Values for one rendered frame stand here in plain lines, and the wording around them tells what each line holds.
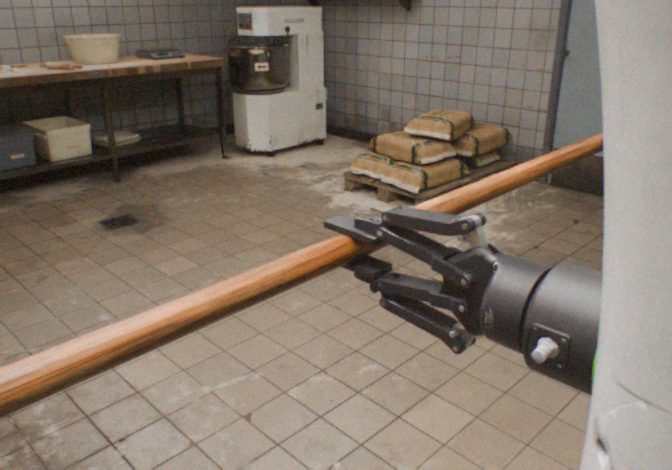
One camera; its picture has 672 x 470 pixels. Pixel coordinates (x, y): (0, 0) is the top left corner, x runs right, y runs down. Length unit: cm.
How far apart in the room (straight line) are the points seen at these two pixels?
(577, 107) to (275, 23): 263
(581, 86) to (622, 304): 458
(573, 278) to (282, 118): 521
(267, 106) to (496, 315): 507
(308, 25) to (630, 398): 559
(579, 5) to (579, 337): 445
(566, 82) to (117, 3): 386
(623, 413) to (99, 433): 215
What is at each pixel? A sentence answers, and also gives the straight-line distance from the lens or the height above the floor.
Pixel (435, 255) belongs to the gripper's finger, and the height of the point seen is 122.
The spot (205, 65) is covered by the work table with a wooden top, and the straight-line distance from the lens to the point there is 536.
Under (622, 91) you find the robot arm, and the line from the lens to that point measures 26.
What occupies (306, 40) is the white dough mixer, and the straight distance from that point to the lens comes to 577.
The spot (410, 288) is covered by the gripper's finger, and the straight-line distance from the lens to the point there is 57.
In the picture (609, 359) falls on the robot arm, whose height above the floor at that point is 128.
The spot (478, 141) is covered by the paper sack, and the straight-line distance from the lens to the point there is 462.
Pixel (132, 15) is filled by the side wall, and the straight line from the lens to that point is 598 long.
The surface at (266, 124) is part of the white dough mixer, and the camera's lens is 553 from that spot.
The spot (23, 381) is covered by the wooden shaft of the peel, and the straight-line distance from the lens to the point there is 44.
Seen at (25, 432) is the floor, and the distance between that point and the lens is 246.
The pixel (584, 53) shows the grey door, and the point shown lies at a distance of 483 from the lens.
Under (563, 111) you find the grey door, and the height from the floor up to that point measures 59.
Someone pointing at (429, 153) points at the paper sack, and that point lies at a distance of 424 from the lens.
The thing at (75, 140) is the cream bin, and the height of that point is 36.
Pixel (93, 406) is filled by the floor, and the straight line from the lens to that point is 248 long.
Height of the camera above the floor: 144
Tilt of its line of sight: 21 degrees down
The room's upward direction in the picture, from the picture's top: straight up
